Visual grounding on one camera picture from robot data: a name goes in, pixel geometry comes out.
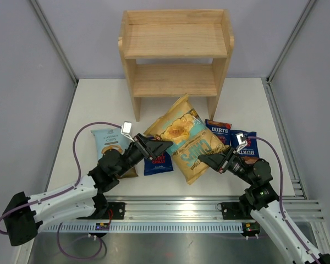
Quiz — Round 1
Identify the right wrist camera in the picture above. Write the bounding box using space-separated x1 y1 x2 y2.
235 133 248 152

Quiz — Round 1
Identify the white slotted cable duct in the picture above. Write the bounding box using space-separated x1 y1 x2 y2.
44 221 243 234

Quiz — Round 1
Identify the right aluminium frame post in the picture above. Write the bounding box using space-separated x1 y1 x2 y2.
266 0 318 85

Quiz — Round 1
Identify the left aluminium frame post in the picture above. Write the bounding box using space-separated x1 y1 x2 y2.
28 0 79 87

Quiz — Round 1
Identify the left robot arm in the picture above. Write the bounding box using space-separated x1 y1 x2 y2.
2 134 173 246

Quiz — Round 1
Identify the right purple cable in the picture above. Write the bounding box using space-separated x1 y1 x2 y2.
246 136 328 264

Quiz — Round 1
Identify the light blue cassava chips bag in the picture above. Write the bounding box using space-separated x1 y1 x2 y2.
90 128 139 179

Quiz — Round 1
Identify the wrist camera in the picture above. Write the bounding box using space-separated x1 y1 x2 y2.
235 133 248 152
120 121 134 141

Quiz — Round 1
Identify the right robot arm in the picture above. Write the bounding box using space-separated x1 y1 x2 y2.
198 147 330 263

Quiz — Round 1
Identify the tan kettle chips bag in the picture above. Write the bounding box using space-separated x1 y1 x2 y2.
145 94 229 185

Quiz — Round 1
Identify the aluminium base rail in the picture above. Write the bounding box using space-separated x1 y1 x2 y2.
26 195 325 224

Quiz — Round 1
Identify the wooden two-tier shelf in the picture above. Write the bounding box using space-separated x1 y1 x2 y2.
118 9 235 118

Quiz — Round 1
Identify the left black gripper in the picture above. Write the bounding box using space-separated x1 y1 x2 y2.
116 134 172 178

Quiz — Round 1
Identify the blue burts chips bag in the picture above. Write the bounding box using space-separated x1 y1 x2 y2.
144 152 173 176
205 119 232 146
230 130 260 164

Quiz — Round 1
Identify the aluminium frame post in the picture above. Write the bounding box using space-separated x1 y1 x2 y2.
266 0 318 85
28 0 79 87

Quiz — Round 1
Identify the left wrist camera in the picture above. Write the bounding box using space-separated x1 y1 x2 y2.
120 121 134 141

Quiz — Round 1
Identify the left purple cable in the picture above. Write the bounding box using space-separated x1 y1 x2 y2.
0 122 123 259

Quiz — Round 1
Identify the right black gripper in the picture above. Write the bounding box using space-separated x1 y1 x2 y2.
199 145 255 185

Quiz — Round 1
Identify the purple cable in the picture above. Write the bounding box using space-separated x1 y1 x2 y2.
246 136 328 264
0 122 123 259

